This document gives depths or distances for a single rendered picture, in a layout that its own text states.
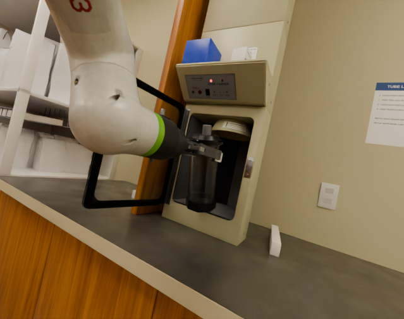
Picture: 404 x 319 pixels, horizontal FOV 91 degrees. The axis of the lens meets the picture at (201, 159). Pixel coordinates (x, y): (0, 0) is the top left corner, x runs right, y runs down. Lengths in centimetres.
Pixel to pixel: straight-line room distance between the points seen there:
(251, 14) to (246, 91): 32
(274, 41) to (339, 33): 56
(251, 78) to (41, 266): 92
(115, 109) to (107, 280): 47
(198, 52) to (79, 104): 53
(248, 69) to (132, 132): 45
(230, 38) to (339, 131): 65
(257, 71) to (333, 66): 64
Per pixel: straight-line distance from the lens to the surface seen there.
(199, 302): 45
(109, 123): 30
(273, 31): 84
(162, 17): 193
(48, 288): 90
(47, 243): 89
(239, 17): 93
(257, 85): 67
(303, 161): 109
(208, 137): 58
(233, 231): 70
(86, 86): 34
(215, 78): 72
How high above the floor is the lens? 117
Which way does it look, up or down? 2 degrees up
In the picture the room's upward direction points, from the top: 12 degrees clockwise
